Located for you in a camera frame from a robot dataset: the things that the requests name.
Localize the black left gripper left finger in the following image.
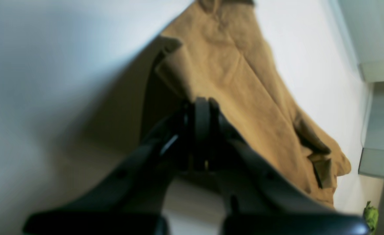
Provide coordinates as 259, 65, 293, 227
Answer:
22, 98, 209, 235

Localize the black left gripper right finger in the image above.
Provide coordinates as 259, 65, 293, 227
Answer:
208, 98, 370, 235

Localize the brown t-shirt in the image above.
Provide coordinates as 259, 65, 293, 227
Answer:
91, 0, 352, 208

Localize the green object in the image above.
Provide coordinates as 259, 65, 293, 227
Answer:
363, 201, 379, 235

